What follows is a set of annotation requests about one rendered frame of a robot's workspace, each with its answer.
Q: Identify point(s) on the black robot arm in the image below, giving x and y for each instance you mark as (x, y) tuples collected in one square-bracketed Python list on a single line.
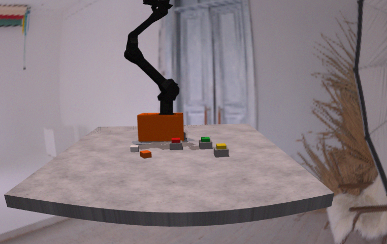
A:
[(169, 89)]

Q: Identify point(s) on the yellow button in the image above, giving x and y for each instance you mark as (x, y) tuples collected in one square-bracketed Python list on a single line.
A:
[(220, 150)]

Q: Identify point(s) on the red button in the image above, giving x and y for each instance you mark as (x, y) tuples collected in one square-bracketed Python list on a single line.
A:
[(175, 143)]

